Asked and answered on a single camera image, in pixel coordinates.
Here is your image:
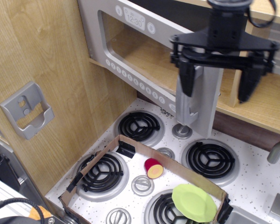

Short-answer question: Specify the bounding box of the wooden shelf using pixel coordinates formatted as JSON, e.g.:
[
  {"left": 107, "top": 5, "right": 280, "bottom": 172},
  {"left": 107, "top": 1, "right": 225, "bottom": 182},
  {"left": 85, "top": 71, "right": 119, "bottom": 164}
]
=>
[{"left": 88, "top": 0, "right": 280, "bottom": 138}]

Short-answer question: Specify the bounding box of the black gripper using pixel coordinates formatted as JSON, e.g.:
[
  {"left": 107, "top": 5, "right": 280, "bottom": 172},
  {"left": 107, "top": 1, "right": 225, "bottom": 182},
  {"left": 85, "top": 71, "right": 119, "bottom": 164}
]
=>
[{"left": 170, "top": 0, "right": 280, "bottom": 103}]

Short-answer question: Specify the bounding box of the back left stove burner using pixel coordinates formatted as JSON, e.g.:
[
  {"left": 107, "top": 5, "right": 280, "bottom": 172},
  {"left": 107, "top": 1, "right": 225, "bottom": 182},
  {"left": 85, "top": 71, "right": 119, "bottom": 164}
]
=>
[{"left": 114, "top": 111, "right": 165, "bottom": 147}]

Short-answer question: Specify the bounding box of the green toy plate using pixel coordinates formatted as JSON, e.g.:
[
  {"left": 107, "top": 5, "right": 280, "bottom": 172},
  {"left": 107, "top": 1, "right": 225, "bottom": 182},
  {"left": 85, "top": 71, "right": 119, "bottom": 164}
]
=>
[{"left": 172, "top": 184, "right": 217, "bottom": 223}]

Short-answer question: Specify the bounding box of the silver stove knob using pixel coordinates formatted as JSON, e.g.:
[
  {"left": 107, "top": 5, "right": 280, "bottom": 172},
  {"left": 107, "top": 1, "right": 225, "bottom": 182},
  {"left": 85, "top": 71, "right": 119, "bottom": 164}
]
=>
[
  {"left": 131, "top": 175, "right": 154, "bottom": 196},
  {"left": 172, "top": 124, "right": 193, "bottom": 139},
  {"left": 106, "top": 208, "right": 132, "bottom": 224},
  {"left": 157, "top": 147, "right": 175, "bottom": 160}
]

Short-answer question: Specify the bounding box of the silver sink basin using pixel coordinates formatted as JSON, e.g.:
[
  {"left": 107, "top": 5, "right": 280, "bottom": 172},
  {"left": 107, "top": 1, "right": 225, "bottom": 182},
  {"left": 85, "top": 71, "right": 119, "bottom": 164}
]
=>
[{"left": 225, "top": 206, "right": 280, "bottom": 224}]

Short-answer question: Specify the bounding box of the back silver stove knob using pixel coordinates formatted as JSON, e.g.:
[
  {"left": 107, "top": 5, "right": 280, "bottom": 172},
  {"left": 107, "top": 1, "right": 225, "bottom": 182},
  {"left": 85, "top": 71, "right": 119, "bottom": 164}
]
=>
[{"left": 172, "top": 124, "right": 193, "bottom": 139}]

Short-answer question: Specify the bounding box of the black cable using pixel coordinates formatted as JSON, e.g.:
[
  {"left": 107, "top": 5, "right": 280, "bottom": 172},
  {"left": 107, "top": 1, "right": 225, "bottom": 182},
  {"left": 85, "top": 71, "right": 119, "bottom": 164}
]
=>
[{"left": 0, "top": 197, "right": 46, "bottom": 224}]

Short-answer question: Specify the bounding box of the silver toy microwave door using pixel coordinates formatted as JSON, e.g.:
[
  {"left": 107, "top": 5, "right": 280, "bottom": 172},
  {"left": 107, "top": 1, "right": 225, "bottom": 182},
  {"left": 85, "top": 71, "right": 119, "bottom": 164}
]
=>
[{"left": 78, "top": 0, "right": 223, "bottom": 138}]

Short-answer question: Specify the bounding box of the middle silver stove knob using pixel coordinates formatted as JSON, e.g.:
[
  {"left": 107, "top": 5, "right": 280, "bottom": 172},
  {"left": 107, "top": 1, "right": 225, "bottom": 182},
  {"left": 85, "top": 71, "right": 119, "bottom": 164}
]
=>
[{"left": 157, "top": 147, "right": 175, "bottom": 160}]

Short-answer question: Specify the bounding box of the centre silver stove knob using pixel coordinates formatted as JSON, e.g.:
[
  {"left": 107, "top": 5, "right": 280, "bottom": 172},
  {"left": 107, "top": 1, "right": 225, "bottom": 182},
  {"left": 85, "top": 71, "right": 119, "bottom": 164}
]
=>
[{"left": 131, "top": 175, "right": 154, "bottom": 196}]

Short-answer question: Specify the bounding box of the cardboard barrier frame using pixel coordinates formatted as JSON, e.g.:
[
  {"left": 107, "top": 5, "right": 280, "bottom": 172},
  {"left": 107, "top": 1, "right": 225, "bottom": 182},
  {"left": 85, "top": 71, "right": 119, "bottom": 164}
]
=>
[{"left": 59, "top": 135, "right": 233, "bottom": 224}]

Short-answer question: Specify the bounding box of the front left stove burner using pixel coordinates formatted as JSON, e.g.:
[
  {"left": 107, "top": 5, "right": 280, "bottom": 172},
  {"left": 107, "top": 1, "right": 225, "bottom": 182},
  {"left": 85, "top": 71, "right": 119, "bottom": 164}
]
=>
[{"left": 77, "top": 152, "right": 129, "bottom": 202}]

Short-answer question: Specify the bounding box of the grey wall phone holder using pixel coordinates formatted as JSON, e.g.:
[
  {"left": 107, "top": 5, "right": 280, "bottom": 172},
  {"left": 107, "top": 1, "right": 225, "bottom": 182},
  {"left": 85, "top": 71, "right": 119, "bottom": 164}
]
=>
[{"left": 0, "top": 81, "right": 55, "bottom": 140}]

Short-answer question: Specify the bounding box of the black device at left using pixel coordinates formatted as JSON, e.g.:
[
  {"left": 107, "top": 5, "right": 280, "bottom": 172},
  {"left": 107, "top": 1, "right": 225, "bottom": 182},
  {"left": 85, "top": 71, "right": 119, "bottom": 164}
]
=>
[{"left": 0, "top": 154, "right": 21, "bottom": 192}]

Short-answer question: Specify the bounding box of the hanging silver slotted spoon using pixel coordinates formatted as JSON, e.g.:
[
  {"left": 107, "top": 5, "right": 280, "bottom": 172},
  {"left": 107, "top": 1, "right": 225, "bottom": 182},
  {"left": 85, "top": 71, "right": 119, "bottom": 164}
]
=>
[{"left": 160, "top": 108, "right": 174, "bottom": 118}]

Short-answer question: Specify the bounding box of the back right stove burner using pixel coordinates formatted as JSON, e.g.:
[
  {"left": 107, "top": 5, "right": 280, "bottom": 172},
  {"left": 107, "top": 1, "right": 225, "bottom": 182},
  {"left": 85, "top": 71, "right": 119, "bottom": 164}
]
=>
[{"left": 181, "top": 139, "right": 240, "bottom": 187}]

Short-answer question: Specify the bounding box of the red toy fruit half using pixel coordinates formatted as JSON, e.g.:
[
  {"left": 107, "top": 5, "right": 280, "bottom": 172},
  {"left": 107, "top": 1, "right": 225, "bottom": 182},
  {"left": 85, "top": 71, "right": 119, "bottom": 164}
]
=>
[{"left": 144, "top": 158, "right": 164, "bottom": 179}]

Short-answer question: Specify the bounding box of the stove burner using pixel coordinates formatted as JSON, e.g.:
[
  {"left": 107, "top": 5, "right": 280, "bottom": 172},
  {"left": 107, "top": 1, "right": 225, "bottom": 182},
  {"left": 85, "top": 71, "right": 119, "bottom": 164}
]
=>
[
  {"left": 181, "top": 139, "right": 240, "bottom": 187},
  {"left": 143, "top": 189, "right": 196, "bottom": 224},
  {"left": 77, "top": 152, "right": 129, "bottom": 202},
  {"left": 114, "top": 111, "right": 165, "bottom": 147}
]

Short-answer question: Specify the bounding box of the front right stove burner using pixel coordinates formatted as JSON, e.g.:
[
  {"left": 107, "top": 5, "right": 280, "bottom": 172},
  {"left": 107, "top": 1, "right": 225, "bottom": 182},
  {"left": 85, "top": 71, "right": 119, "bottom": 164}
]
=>
[{"left": 143, "top": 189, "right": 196, "bottom": 224}]

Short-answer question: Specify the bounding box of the front silver stove knob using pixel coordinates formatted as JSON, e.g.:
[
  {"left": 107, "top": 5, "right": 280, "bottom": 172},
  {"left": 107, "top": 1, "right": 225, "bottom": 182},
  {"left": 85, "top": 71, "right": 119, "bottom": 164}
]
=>
[{"left": 106, "top": 208, "right": 132, "bottom": 224}]

